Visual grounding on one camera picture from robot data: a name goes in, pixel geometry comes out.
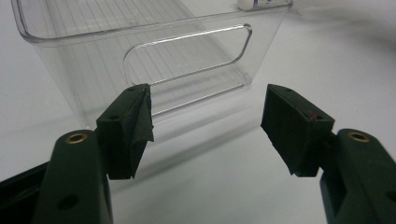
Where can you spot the clear plastic storage bin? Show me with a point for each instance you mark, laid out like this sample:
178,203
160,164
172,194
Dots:
77,62

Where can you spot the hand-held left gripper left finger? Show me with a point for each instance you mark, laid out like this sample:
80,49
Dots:
124,133

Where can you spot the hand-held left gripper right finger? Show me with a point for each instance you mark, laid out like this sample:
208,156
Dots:
295,133

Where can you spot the white shuttlecock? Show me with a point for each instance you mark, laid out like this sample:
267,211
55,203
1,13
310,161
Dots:
247,3

